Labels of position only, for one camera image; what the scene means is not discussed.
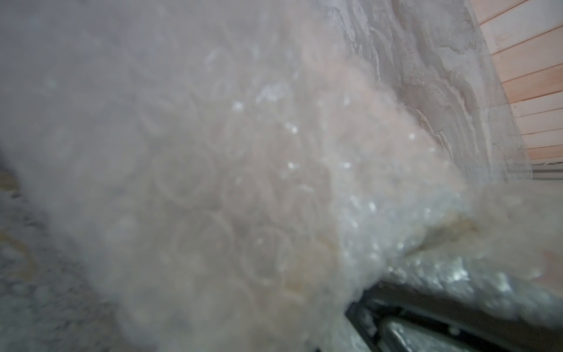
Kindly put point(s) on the aluminium frame rail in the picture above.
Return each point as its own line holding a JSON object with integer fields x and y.
{"x": 390, "y": 317}

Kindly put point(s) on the clear bubble wrap sheet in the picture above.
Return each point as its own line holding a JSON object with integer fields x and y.
{"x": 232, "y": 175}

